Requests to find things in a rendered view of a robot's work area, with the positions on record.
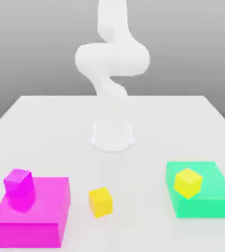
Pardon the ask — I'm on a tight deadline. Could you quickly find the small yellow cube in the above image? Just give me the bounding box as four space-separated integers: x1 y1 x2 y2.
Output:
173 167 203 200
88 187 113 219

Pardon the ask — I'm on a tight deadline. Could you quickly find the small magenta cube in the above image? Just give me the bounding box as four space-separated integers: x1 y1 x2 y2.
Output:
3 168 36 214

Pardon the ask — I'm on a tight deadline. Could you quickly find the large magenta box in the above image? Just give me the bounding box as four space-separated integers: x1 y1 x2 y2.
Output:
0 176 71 249

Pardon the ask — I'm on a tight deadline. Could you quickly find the large green box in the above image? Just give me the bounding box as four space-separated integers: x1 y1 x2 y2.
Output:
165 161 225 219

